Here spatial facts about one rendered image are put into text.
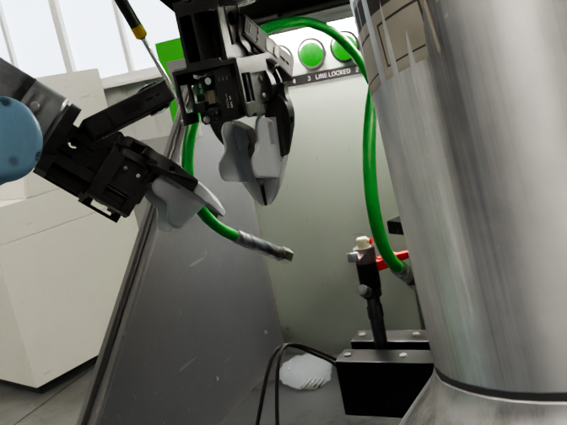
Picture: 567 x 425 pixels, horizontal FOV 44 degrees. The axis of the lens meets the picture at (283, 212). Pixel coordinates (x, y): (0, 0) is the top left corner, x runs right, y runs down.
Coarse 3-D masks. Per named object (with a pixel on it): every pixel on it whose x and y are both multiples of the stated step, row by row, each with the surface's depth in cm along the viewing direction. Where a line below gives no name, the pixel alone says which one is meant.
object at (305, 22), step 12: (264, 24) 89; (276, 24) 90; (288, 24) 91; (300, 24) 93; (312, 24) 94; (324, 24) 95; (336, 36) 97; (348, 48) 99; (360, 60) 100; (192, 132) 82; (192, 144) 82; (192, 156) 82; (192, 168) 82; (204, 216) 83; (216, 228) 84; (228, 228) 86
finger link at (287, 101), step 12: (276, 84) 68; (288, 84) 68; (276, 96) 68; (288, 96) 68; (276, 108) 68; (288, 108) 68; (276, 120) 68; (288, 120) 68; (288, 132) 69; (288, 144) 70
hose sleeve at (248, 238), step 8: (240, 232) 87; (240, 240) 87; (248, 240) 87; (256, 240) 88; (264, 240) 90; (248, 248) 88; (256, 248) 88; (264, 248) 89; (272, 248) 90; (280, 248) 91; (272, 256) 91; (280, 256) 91
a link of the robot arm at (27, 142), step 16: (0, 96) 58; (0, 112) 58; (16, 112) 59; (32, 112) 61; (0, 128) 58; (16, 128) 59; (32, 128) 60; (0, 144) 58; (16, 144) 59; (32, 144) 60; (0, 160) 58; (16, 160) 59; (32, 160) 60; (0, 176) 58; (16, 176) 59
